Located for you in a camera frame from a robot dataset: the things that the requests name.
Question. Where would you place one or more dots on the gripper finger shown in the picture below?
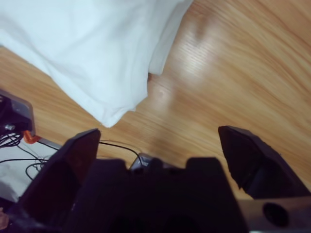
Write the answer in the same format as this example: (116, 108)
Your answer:
(250, 162)
(60, 174)

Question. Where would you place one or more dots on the white t-shirt with black print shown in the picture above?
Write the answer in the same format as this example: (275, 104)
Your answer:
(85, 48)

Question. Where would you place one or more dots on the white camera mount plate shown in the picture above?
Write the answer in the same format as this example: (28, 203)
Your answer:
(24, 109)

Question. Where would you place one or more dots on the orange clamp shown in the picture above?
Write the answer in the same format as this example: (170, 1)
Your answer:
(30, 138)

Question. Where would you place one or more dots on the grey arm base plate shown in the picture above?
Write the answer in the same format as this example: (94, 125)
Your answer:
(143, 163)

